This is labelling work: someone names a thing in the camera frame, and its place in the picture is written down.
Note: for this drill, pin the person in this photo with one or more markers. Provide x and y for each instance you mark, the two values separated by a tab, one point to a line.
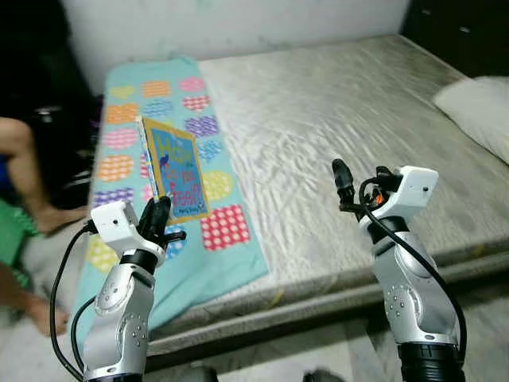
32	183

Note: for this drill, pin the colourful children's book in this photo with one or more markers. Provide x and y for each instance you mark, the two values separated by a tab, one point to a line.
179	171

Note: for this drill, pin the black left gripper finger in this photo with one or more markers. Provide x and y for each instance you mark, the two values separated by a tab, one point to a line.
163	216
148	220

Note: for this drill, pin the grey quilted mattress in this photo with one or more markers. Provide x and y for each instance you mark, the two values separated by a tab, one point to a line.
350	119

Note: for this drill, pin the black tufted headboard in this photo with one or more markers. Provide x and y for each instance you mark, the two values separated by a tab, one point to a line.
461	36

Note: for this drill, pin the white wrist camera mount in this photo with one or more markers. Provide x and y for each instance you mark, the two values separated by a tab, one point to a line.
115	223
409	187

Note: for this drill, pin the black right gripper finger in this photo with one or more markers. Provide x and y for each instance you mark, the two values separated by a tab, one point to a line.
343	180
383	171

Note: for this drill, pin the teal patterned blanket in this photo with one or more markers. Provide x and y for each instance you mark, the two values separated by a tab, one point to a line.
231	263

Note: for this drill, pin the beige printed pillow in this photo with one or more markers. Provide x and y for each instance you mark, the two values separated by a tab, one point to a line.
481	115

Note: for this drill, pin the grey robot right leg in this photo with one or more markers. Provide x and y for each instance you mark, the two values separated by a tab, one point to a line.
324	376

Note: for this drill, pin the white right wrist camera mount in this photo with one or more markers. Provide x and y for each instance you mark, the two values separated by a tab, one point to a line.
409	187

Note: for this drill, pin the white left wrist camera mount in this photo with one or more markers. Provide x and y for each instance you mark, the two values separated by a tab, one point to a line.
115	223

